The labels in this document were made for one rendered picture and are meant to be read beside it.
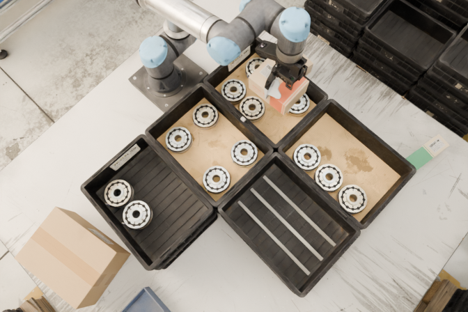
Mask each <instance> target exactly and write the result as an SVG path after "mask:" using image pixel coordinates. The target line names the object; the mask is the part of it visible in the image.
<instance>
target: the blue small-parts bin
mask: <svg viewBox="0 0 468 312"><path fill-rule="evenodd" d="M121 312H171V311H170V310H169V309H168V307H167V306H166V305H165V304H164V303H163V302H162V300H161V299H160V298H159V297H158V296H157V295H156V294H155V293H154V292H153V291H152V289H151V288H150V287H149V286H148V287H144V288H142V289H141V290H140V291H139V292H138V293H137V295H136V296H135V297H134V298H133V299H132V300H131V301H130V302H129V303H128V304H127V305H126V306H125V308H124V309H123V310H122V311H121Z"/></svg>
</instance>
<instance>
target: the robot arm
mask: <svg viewBox="0 0 468 312"><path fill-rule="evenodd" d="M133 1H134V2H135V3H136V4H137V5H138V6H140V7H142V8H143V9H145V10H153V11H155V12H156V13H158V14H159V15H161V16H162V17H164V18H165V21H164V31H163V32H162V33H161V34H159V35H158V36H153V37H148V38H146V39H145V40H144V41H143V42H142V43H141V45H140V48H139V56H140V58H141V62H142V63H143V64H144V66H145V68H146V70H147V72H148V83H149V84H150V87H151V88H152V89H153V90H154V91H156V92H158V93H170V92H171V91H174V90H175V89H177V87H179V85H180V83H181V81H182V73H181V71H180V68H179V67H178V66H177V65H176V64H174V63H173V62H174V61H175V60H176V59H177V58H178V57H179V56H180V55H181V54H182V53H183V52H184V51H185V50H186V49H188V48H189V47H190V46H191V45H193V44H194V43H195V42H196V40H197V39H199V40H200V41H202V42H204V43H205V44H206V45H207V46H206V48H207V51H208V54H209V55H210V56H211V58H212V59H214V60H215V62H217V63H218V64H219V65H228V64H230V63H231V62H233V61H234V60H235V59H236V58H237V57H238V56H239V55H240V54H241V53H242V52H243V51H244V50H245V49H246V48H247V47H248V46H249V45H250V44H251V43H252V42H253V41H254V40H255V39H256V38H257V37H258V36H259V35H260V34H261V33H262V32H263V31H266V32H267V33H269V34H270V35H271V36H274V37H275V38H276V39H277V44H276V43H274V42H270V41H267V40H263V41H262V42H261V43H260V44H259V45H258V46H257V47H256V48H255V50H256V52H257V54H258V55H259V56H263V57H265V58H267V59H271V60H273V61H275V65H274V66H273V67H272V71H271V73H270V75H269V77H268V78H267V81H266V83H265V89H264V93H265V99H267V97H268V95H271V96H272V97H274V98H276V99H280V98H281V94H280V92H279V86H280V82H279V80H278V79H276V77H278V78H280V79H281V80H283V82H285V83H286V87H287V88H288V89H290V90H292V87H293V84H294V83H295V82H296V81H297V80H298V81H300V79H301V78H302V77H303V75H304V76H305V75H306V71H307V68H308V66H306V65H305V64H306V62H307V59H306V58H304V57H303V53H304V48H305V45H306V40H307V37H308V36H309V32H310V24H311V18H310V16H309V14H308V13H307V12H306V11H305V10H304V9H303V8H296V7H290V8H287V9H286V8H284V7H283V6H282V5H281V4H279V3H277V2H276V1H275V0H241V2H240V6H239V11H240V14H239V15H237V16H236V17H235V18H234V19H233V20H232V21H231V22H230V23H228V22H226V21H224V20H223V19H221V18H219V17H217V16H216V15H214V14H212V13H211V12H209V11H207V10H206V9H204V8H202V7H200V6H198V5H197V4H195V3H193V2H192V1H190V0H133ZM304 71H305V72H304ZM289 84H290V85H291V87H289Z"/></svg>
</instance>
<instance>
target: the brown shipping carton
mask: <svg viewBox="0 0 468 312"><path fill-rule="evenodd" d="M130 254H131V253H130V252H128V251H127V250H125V249H124V248H122V246H120V245H119V244H117V243H116V242H114V241H113V240H112V239H111V238H110V237H108V236H107V235H105V234H104V233H103V232H102V231H100V230H98V229H97V228H96V227H94V226H93V225H92V224H90V223H89V222H88V221H86V220H85V219H84V218H83V217H81V216H80V215H78V214H77V213H76V212H73V211H70V210H66V209H63V208H59V207H56V206H55V208H54V209H53V210H52V211H51V212H50V214H49V215H48V216H47V218H46V219H45V220H44V222H42V223H41V225H40V226H39V227H38V229H37V230H36V231H35V233H34V234H33V235H32V236H31V237H30V239H29V240H28V241H27V243H26V244H25V245H24V246H23V247H22V249H21V250H20V251H19V253H18V254H17V255H16V257H14V259H15V260H16V261H17V262H19V263H20V264H21V265H23V266H24V267H25V268H26V269H27V270H28V271H30V272H31V273H32V274H33V275H34V276H36V277H37V278H38V279H40V280H41V281H42V282H43V283H44V284H45V285H46V286H48V287H49V288H50V289H52V290H53V291H54V292H55V293H56V294H57V295H59V296H60V297H61V298H62V299H64V300H65V301H66V302H67V303H68V304H69V305H71V306H72V307H73V308H74V309H81V308H84V307H87V306H92V305H95V304H96V303H97V301H98V300H99V298H100V297H101V296H102V294H103V293H104V291H105V290H106V289H107V287H108V286H109V284H110V283H111V282H112V280H113V279H114V277H115V276H116V275H117V273H118V271H119V270H120V269H121V267H122V266H123V265H124V263H125V261H126V260H127V259H128V258H129V256H130Z"/></svg>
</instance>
